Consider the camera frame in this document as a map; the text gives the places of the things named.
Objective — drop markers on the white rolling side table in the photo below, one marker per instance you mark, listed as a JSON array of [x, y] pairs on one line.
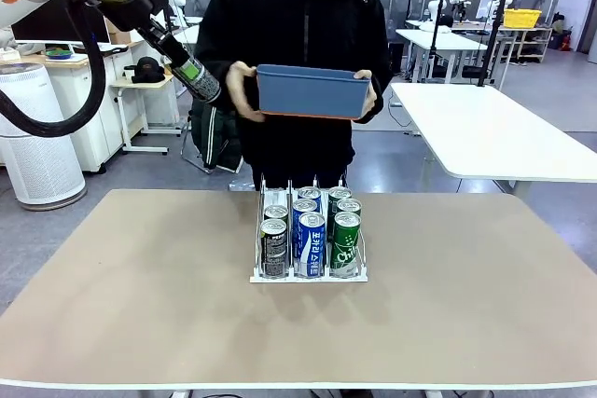
[[126, 113]]

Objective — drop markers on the black computer monitor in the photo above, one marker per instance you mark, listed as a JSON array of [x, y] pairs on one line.
[[46, 25]]

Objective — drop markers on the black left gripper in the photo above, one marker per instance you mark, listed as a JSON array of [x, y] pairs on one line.
[[142, 4]]

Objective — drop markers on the dark green striped jacket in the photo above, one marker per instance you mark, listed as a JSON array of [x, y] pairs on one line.
[[219, 141]]

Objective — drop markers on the person's left forearm black sleeve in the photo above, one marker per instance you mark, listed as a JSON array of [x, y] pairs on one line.
[[383, 76]]

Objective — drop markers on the blue plate green content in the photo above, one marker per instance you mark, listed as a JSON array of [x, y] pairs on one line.
[[58, 53]]

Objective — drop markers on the blue plastic basket orange trim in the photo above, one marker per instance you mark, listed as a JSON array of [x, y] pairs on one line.
[[312, 92]]

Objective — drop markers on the large white table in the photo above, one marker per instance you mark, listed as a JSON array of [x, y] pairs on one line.
[[513, 151]]

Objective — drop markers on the green Chilsung cider can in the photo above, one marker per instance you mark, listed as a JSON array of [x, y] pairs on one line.
[[350, 205], [346, 249], [340, 192]]

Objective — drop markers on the white cabinet wooden top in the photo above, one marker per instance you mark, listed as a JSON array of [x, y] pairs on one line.
[[112, 104]]

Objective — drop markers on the person's right forearm black sleeve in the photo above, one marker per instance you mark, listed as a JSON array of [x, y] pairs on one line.
[[212, 55]]

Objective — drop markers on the person's right hand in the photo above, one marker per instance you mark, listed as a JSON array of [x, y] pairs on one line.
[[240, 90]]

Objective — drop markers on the blue Pocari Sweat can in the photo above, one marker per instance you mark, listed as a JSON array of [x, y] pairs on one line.
[[309, 192], [311, 249], [305, 205]]

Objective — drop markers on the low wooden shelf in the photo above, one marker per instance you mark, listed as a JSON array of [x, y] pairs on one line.
[[531, 44]]

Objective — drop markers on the red fire extinguisher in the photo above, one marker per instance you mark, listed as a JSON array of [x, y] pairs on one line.
[[565, 40]]

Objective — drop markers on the person's left hand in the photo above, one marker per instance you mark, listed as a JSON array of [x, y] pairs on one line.
[[369, 95]]

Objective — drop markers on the white round air purifier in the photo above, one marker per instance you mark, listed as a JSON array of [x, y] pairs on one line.
[[37, 160]]

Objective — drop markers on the person in black jacket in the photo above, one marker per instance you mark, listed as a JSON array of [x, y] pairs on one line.
[[289, 20]]

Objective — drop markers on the yellow plastic crate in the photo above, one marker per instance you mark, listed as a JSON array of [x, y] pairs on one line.
[[522, 17]]

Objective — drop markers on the black Pepsi can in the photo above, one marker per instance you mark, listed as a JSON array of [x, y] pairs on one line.
[[205, 86], [274, 249], [276, 212]]

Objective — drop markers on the black cap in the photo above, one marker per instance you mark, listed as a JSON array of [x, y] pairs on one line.
[[148, 69]]

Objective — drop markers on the white background desk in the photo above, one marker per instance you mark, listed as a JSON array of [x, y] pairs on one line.
[[448, 41], [189, 34]]

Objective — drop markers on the brown cardboard box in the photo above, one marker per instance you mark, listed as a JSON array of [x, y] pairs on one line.
[[122, 37]]

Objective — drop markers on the metal folding chair frame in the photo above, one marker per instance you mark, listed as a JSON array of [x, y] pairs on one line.
[[186, 151]]

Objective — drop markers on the black keyboard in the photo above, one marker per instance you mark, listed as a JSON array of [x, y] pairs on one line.
[[112, 48]]

